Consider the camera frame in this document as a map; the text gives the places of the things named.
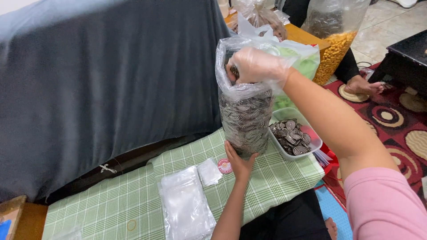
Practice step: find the person's left hand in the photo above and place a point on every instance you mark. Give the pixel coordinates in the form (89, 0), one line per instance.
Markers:
(241, 168)

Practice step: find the person's right hand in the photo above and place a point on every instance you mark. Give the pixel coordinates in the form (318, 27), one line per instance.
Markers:
(258, 65)

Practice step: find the person's right fingers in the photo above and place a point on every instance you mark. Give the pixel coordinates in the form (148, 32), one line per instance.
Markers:
(232, 65)

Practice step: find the brown swirl cookie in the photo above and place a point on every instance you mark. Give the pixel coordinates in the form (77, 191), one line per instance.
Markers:
(235, 71)

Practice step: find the clear bag of swirl cookies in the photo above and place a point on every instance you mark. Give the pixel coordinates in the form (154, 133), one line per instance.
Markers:
(247, 120)

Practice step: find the tied bag of brown snacks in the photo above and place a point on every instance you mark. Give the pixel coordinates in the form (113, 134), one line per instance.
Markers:
(263, 18)

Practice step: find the white cup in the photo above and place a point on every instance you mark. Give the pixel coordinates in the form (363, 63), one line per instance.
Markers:
(222, 6)

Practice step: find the clear bag of green snacks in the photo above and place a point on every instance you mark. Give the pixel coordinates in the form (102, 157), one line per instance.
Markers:
(300, 65)

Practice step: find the wooden table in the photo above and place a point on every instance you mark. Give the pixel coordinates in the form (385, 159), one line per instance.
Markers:
(302, 35)

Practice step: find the pile of swirl cookies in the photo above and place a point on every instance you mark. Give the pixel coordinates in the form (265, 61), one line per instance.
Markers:
(293, 136)

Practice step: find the round red sticker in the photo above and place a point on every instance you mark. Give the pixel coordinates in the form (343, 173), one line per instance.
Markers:
(224, 166)

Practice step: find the clear bag of yellow snacks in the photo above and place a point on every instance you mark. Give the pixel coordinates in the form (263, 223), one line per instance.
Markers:
(333, 50)

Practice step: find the small clear plastic pouch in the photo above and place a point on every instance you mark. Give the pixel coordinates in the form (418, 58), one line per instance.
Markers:
(209, 171)

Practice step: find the clear plastic container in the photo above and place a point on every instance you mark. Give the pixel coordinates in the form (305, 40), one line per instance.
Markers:
(308, 146)

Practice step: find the stack of thin plastic sheets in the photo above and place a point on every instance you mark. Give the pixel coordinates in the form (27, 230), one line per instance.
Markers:
(322, 158)

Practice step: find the grey covered sofa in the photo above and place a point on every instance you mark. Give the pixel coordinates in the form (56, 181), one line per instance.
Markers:
(100, 83)

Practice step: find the stack of clear plastic pouches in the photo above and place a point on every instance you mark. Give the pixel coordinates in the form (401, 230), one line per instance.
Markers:
(185, 206)

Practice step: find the person's black trousers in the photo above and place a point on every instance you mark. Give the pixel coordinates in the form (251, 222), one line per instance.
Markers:
(287, 220)

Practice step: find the green plaid cloth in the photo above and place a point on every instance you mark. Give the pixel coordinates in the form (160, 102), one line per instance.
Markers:
(133, 200)

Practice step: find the black low table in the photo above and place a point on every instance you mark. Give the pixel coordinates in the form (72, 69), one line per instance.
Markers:
(405, 58)

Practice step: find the blue mat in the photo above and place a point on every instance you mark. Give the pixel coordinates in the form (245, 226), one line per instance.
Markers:
(333, 210)

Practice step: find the person's pink sleeve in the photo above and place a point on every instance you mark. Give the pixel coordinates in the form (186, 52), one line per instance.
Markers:
(383, 206)

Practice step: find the wooden board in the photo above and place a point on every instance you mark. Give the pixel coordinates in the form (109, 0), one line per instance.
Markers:
(10, 216)

